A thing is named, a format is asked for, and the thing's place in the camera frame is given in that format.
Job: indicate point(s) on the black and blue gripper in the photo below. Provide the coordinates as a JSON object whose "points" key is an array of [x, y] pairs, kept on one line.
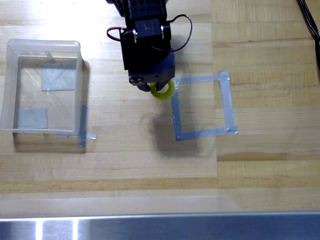
{"points": [[157, 75]]}

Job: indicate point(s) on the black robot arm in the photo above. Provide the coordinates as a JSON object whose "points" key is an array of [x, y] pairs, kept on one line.
{"points": [[145, 10]]}

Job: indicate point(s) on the clear plastic container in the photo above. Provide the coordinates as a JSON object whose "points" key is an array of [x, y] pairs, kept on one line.
{"points": [[78, 87]]}

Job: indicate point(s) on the grey tape strip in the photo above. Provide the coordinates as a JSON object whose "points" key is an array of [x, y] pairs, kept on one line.
{"points": [[83, 125], [200, 79], [176, 115], [90, 136], [205, 133], [227, 105]]}

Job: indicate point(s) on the grey tape patch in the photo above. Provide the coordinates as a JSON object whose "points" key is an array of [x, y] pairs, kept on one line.
{"points": [[58, 77], [32, 118]]}

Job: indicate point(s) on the metal edge strip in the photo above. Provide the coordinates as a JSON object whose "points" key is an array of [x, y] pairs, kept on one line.
{"points": [[175, 227]]}

